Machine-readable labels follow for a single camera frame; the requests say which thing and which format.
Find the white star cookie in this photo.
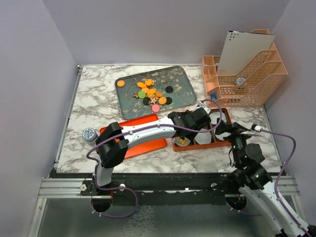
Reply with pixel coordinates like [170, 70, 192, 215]
[149, 98, 158, 106]

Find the peach plastic desk organizer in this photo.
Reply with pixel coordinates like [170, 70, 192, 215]
[201, 43, 288, 107]

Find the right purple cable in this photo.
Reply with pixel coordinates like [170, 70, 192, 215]
[226, 128, 316, 237]

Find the brown star cookie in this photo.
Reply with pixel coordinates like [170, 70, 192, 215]
[132, 92, 139, 99]

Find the orange metal tin lid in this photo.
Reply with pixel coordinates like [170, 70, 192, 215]
[95, 115, 167, 168]

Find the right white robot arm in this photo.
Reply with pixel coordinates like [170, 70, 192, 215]
[215, 119, 316, 237]

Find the orange cookie tin box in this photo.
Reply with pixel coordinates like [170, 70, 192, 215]
[171, 108, 232, 152]

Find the round patterned tape roll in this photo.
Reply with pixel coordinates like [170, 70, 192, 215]
[235, 78, 245, 85]

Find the green round cookie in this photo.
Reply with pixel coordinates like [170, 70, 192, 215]
[138, 91, 146, 99]

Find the floral dark serving tray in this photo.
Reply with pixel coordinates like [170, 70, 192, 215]
[115, 66, 197, 120]

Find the black round cookie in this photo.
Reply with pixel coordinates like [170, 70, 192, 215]
[165, 86, 173, 93]
[166, 97, 172, 105]

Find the orange round cracker cookie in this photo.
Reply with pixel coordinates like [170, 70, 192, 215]
[158, 97, 167, 105]

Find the blue capped bottle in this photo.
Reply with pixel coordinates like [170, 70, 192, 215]
[210, 93, 217, 100]

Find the blue patterned round tin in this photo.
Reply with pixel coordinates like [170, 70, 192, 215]
[82, 127, 98, 142]

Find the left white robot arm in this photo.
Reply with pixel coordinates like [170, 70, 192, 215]
[92, 106, 211, 195]

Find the orange flower cookie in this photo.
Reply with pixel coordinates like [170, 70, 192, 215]
[145, 79, 155, 87]

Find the pink round cookie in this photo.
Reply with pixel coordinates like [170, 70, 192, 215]
[152, 104, 160, 113]

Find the yellow square cookie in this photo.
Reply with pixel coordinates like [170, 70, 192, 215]
[178, 139, 186, 146]

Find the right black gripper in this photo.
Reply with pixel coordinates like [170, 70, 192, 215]
[215, 117, 255, 166]

